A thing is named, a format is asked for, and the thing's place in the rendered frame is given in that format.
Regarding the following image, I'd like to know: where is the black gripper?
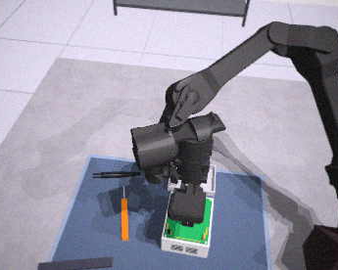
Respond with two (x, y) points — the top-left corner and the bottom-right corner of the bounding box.
(168, 139), (214, 224)

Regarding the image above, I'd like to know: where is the blue work mat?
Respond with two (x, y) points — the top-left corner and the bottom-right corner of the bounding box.
(47, 154), (272, 270)

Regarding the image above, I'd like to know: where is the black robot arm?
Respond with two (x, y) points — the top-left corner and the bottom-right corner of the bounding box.
(130, 22), (338, 199)

